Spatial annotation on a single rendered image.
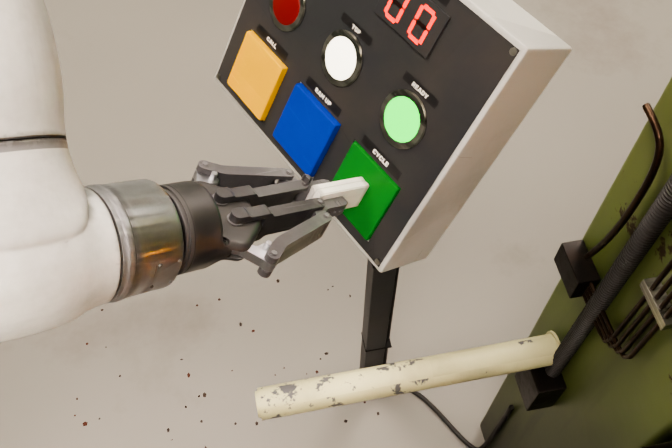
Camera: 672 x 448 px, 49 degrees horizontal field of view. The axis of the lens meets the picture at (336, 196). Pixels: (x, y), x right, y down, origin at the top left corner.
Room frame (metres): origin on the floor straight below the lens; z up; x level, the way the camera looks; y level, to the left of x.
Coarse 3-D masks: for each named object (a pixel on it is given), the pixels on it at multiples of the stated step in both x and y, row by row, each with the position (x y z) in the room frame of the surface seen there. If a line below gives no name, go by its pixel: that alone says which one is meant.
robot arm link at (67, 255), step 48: (0, 144) 0.28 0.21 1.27; (48, 144) 0.30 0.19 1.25; (0, 192) 0.26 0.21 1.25; (48, 192) 0.27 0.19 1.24; (0, 240) 0.23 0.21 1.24; (48, 240) 0.24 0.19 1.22; (96, 240) 0.25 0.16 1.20; (0, 288) 0.20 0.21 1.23; (48, 288) 0.21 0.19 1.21; (96, 288) 0.23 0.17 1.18; (0, 336) 0.19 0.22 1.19
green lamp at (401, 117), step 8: (400, 96) 0.47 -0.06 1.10; (392, 104) 0.47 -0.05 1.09; (400, 104) 0.46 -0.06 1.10; (408, 104) 0.46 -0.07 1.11; (392, 112) 0.46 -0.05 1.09; (400, 112) 0.46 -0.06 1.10; (408, 112) 0.45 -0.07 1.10; (416, 112) 0.45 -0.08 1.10; (384, 120) 0.46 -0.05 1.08; (392, 120) 0.46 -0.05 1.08; (400, 120) 0.45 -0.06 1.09; (408, 120) 0.45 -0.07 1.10; (416, 120) 0.44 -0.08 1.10; (392, 128) 0.45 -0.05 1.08; (400, 128) 0.45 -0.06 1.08; (408, 128) 0.44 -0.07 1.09; (416, 128) 0.44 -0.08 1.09; (392, 136) 0.45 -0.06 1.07; (400, 136) 0.44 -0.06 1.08; (408, 136) 0.44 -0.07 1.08
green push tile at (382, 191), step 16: (352, 144) 0.46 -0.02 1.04; (352, 160) 0.45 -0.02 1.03; (368, 160) 0.44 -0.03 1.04; (336, 176) 0.45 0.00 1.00; (352, 176) 0.44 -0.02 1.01; (368, 176) 0.43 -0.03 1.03; (384, 176) 0.42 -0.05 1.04; (368, 192) 0.42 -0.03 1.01; (384, 192) 0.41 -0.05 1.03; (352, 208) 0.42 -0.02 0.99; (368, 208) 0.41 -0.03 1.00; (384, 208) 0.40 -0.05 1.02; (352, 224) 0.40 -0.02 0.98; (368, 224) 0.39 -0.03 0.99
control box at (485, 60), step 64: (256, 0) 0.65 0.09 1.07; (320, 0) 0.59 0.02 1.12; (384, 0) 0.54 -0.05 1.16; (448, 0) 0.51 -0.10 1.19; (512, 0) 0.54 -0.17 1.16; (320, 64) 0.55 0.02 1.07; (384, 64) 0.50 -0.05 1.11; (448, 64) 0.47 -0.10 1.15; (512, 64) 0.43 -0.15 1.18; (384, 128) 0.46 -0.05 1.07; (448, 128) 0.42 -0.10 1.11; (512, 128) 0.44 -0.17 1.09; (448, 192) 0.40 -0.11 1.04; (384, 256) 0.37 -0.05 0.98
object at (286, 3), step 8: (280, 0) 0.62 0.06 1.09; (288, 0) 0.61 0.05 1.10; (296, 0) 0.61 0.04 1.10; (280, 8) 0.62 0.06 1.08; (288, 8) 0.61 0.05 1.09; (296, 8) 0.60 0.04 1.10; (280, 16) 0.61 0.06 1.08; (288, 16) 0.60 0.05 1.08; (296, 16) 0.60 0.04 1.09; (288, 24) 0.60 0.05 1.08
